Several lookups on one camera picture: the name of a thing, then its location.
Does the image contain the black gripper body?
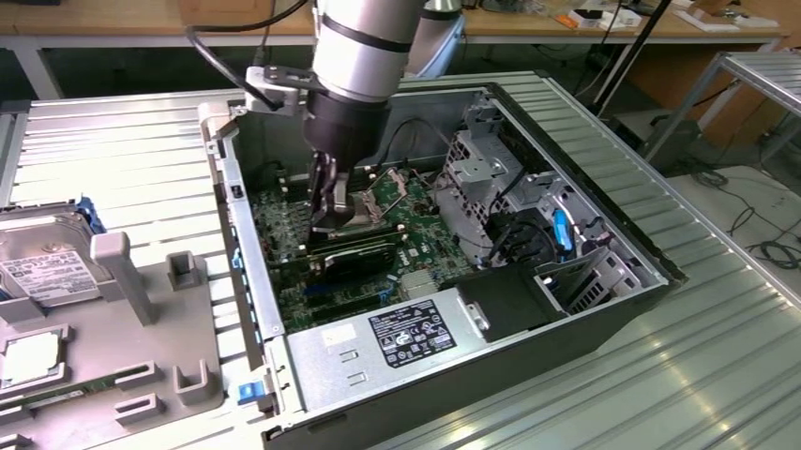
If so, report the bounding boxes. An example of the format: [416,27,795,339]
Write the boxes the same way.
[302,91,394,171]

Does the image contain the graphics card with black fan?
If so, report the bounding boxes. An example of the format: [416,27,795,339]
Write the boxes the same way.
[267,230,399,286]

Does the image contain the silver socket cover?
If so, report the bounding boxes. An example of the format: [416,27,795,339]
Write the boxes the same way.
[352,189,384,232]

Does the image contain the thin socket locking lever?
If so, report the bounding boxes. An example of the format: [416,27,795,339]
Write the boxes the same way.
[368,167,410,218]

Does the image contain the green motherboard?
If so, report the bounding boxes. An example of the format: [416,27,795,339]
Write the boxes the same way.
[247,163,464,335]

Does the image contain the blue card retention clip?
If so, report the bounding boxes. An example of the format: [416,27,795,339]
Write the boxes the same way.
[229,247,251,308]

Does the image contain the blue expansion slot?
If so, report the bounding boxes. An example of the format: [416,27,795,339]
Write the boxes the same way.
[300,281,350,298]

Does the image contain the silver chipset heatsink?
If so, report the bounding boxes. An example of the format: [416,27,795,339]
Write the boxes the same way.
[396,270,438,300]

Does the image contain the silver disk bay cage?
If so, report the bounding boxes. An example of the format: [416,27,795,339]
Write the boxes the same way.
[435,91,567,226]

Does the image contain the long black expansion slot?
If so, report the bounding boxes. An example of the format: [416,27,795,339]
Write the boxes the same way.
[307,291,382,315]
[310,303,386,326]

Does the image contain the black plastic shroud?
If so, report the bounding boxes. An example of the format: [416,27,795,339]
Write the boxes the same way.
[436,265,570,343]

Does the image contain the silver power supply unit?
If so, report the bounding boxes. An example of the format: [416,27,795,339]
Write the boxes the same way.
[279,286,495,416]

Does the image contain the wooden workbench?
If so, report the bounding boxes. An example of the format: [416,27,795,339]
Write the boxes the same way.
[0,0,791,99]

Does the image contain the blue case latch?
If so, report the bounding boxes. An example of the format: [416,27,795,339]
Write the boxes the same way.
[236,382,268,405]

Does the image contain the perforated silver disk bay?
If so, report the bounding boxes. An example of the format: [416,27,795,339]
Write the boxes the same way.
[534,242,665,316]

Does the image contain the silver hard disk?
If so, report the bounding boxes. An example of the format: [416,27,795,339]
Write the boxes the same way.
[0,202,107,310]

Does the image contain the black white small box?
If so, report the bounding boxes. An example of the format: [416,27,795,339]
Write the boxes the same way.
[571,7,643,30]

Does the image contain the black tripod pole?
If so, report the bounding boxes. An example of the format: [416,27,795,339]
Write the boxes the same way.
[590,0,675,112]

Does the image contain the grey plastic parts rack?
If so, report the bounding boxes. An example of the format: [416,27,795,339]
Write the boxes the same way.
[0,229,231,450]

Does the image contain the black box on floor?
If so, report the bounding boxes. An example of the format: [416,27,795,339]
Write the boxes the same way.
[610,110,703,158]

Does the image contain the open black PC case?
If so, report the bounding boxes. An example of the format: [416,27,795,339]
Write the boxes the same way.
[196,82,687,450]

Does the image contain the green loose RAM stick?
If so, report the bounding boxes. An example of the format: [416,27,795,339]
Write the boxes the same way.
[0,368,149,413]

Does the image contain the silver CPU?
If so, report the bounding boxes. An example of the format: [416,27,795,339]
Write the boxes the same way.
[0,333,64,383]

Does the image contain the grey wire bundle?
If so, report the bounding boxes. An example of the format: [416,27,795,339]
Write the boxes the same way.
[387,116,452,163]

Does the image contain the wrist camera box with bracket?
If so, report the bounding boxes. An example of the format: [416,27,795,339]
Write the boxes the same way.
[241,64,314,114]

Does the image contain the grey hanging cable with plug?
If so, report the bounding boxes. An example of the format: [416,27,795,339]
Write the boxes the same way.
[251,0,280,68]

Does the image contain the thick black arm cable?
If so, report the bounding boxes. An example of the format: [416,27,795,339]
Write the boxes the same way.
[184,22,318,113]

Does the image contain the black wire bundle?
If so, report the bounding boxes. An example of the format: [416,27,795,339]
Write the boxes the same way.
[484,177,558,269]

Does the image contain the blue flat wire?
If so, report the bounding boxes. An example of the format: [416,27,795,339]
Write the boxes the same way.
[550,207,578,263]

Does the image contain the blue disk carrier bracket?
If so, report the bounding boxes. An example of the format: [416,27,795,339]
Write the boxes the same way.
[72,195,109,235]

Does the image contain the aluminium profile frame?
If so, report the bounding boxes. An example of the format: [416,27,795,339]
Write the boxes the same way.
[642,49,801,165]

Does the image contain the black floor cables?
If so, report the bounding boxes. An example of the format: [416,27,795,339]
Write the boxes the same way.
[725,187,801,273]

